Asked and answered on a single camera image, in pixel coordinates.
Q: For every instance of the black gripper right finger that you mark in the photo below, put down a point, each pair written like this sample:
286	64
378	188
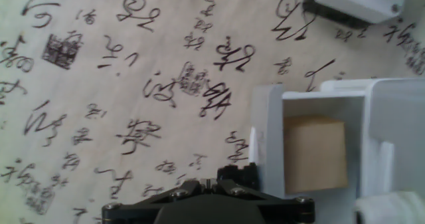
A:
285	212

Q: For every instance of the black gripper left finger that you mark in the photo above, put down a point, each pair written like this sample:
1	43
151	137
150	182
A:
139	212

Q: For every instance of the wooden block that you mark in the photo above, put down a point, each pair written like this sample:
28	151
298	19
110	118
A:
315	154

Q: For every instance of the white drawer with black knob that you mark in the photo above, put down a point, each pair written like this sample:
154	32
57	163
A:
269	134

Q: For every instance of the beige calligraphy print cloth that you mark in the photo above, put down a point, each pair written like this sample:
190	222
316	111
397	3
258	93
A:
133	67

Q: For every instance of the grey box red push button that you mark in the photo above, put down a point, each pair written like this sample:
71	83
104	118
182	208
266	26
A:
358	1

